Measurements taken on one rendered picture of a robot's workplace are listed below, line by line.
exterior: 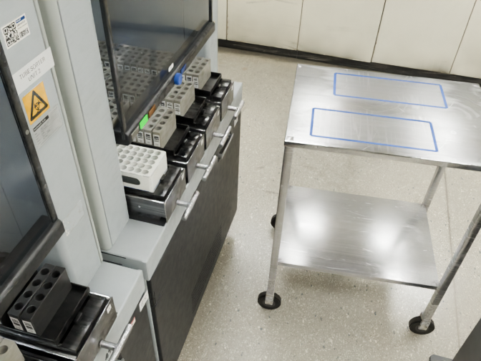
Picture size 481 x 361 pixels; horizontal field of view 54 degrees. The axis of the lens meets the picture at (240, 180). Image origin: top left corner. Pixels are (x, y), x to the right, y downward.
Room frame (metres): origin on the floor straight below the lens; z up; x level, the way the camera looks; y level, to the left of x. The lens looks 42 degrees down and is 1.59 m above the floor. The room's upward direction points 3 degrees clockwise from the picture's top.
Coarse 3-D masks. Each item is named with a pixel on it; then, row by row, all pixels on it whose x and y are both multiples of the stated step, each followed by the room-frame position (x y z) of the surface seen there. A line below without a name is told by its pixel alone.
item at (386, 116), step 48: (336, 96) 1.27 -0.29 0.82; (384, 96) 1.29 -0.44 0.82; (432, 96) 1.30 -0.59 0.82; (480, 96) 1.31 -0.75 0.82; (288, 144) 1.03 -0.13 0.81; (336, 144) 1.03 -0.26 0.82; (384, 144) 1.04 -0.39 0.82; (432, 144) 1.05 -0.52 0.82; (480, 144) 1.06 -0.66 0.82; (288, 192) 1.41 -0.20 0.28; (336, 192) 1.42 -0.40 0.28; (432, 192) 1.37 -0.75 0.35; (288, 240) 1.15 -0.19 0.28; (336, 240) 1.16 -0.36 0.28; (384, 240) 1.17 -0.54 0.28; (432, 288) 0.97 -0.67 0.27
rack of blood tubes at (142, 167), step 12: (120, 156) 0.88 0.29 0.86; (132, 156) 0.88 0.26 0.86; (144, 156) 0.88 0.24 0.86; (156, 156) 0.89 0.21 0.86; (120, 168) 0.84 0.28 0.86; (132, 168) 0.84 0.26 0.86; (144, 168) 0.84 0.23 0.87; (156, 168) 0.84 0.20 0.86; (132, 180) 0.86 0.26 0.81; (144, 180) 0.81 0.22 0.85; (156, 180) 0.83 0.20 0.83
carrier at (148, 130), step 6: (162, 108) 1.07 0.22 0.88; (156, 114) 1.04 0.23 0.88; (162, 114) 1.04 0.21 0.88; (150, 120) 1.01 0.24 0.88; (156, 120) 1.02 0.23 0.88; (150, 126) 0.99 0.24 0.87; (144, 132) 0.97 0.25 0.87; (150, 132) 0.97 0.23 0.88; (150, 138) 0.97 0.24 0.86; (150, 144) 0.97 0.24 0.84
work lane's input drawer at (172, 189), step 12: (168, 168) 0.90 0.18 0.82; (180, 168) 0.90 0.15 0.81; (168, 180) 0.85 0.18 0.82; (180, 180) 0.88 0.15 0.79; (132, 192) 0.81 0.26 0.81; (144, 192) 0.81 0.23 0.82; (156, 192) 0.81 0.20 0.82; (168, 192) 0.82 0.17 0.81; (180, 192) 0.88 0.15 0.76; (132, 204) 0.80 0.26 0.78; (144, 204) 0.80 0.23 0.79; (156, 204) 0.79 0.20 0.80; (168, 204) 0.80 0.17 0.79; (180, 204) 0.84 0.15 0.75; (192, 204) 0.84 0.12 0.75; (168, 216) 0.80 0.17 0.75
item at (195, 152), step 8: (192, 136) 1.04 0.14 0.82; (200, 136) 1.06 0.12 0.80; (184, 144) 1.00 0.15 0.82; (192, 144) 1.00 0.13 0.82; (200, 144) 1.04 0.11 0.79; (176, 152) 0.98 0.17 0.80; (184, 152) 0.97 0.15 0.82; (192, 152) 0.99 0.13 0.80; (200, 152) 1.03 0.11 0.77; (168, 160) 0.94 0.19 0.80; (176, 160) 0.94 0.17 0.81; (184, 160) 0.95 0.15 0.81; (192, 160) 0.97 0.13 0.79; (192, 168) 0.96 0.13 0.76; (200, 168) 0.99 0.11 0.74; (208, 168) 0.98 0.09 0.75; (192, 176) 0.96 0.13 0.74
